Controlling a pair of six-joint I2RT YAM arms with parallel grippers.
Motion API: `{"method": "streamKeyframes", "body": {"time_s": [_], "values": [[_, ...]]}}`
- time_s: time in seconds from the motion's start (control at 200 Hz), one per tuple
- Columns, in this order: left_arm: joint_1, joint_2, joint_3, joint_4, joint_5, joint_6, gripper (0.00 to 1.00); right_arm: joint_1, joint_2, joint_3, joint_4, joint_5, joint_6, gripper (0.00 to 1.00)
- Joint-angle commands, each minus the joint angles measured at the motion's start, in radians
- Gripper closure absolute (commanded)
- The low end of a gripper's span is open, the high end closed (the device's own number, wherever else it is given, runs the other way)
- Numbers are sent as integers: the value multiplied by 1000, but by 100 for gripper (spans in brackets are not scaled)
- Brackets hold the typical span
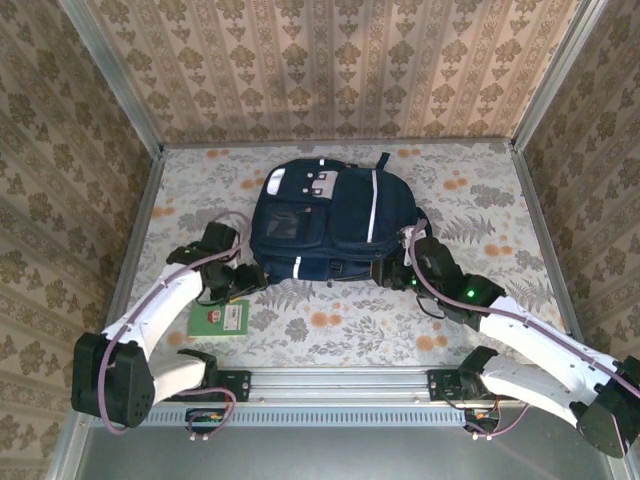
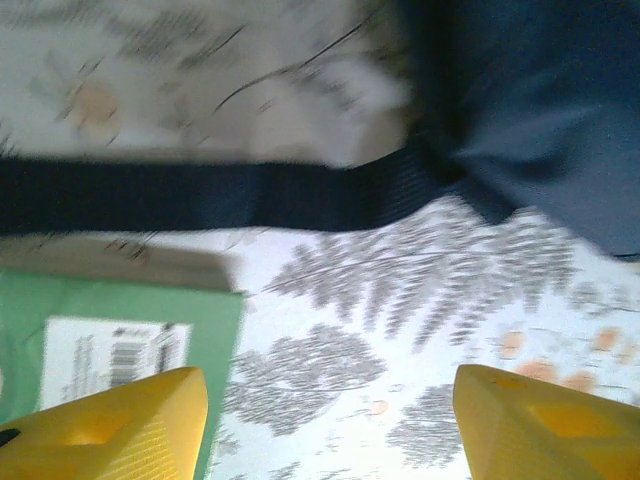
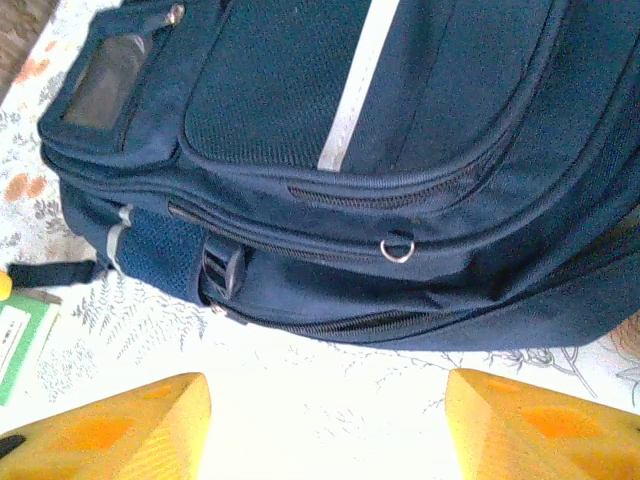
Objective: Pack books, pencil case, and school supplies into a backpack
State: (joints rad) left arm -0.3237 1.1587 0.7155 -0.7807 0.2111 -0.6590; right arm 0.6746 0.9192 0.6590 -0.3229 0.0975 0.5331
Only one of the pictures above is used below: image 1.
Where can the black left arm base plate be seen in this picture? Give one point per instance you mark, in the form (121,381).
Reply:
(240,385)

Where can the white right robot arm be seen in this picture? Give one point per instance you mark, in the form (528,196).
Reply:
(530,340)

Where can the white right camera bracket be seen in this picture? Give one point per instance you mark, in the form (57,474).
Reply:
(411,245)

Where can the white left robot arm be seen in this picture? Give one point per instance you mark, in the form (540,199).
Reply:
(165,300)

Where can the floral patterned tablecloth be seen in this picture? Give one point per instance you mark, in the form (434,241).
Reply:
(500,175)

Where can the grey metal cabinet top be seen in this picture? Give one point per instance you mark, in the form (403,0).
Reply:
(325,455)

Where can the small connector board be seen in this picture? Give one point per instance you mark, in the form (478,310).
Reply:
(205,420)
(482,420)

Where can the aluminium front rail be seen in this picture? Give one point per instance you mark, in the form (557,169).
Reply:
(340,382)

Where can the aluminium side rail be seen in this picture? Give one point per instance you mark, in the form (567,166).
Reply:
(136,225)
(545,225)

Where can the aluminium frame post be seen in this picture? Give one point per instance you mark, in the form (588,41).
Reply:
(121,85)
(556,75)

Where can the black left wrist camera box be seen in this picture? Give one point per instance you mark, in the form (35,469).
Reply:
(217,235)

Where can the aluminium back rail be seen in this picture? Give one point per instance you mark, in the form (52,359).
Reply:
(465,142)

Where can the navy blue backpack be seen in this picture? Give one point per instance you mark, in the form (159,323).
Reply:
(345,220)

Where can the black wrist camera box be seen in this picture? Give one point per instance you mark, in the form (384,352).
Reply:
(437,265)
(217,235)

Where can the green notebook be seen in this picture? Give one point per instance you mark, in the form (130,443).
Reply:
(215,320)

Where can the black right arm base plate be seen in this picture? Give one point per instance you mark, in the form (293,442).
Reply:
(437,385)

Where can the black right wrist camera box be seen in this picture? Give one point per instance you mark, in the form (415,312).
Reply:
(437,265)

